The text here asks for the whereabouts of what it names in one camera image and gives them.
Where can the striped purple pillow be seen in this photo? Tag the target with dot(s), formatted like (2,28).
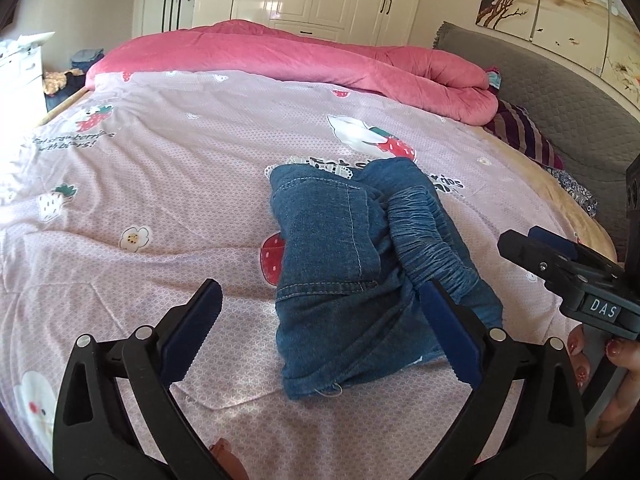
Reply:
(513,126)

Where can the blue denim pants with lace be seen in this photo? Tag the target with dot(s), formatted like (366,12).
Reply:
(358,252)

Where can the white drawer cabinet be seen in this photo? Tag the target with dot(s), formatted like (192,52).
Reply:
(22,98)

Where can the right hand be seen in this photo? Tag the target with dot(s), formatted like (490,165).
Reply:
(608,373)

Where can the pink strawberry print bedsheet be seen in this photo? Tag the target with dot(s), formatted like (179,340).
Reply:
(120,207)

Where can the grey padded headboard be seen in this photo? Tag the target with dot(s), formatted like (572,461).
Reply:
(596,137)

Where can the floral wall painting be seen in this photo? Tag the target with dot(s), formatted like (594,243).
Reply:
(598,35)

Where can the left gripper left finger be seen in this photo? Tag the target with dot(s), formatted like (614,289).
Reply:
(93,437)

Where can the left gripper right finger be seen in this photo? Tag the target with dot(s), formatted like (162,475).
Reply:
(546,437)

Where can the pink quilt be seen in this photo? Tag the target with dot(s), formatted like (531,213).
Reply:
(436,81)

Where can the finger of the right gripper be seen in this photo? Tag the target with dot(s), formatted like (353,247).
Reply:
(563,282)
(546,248)

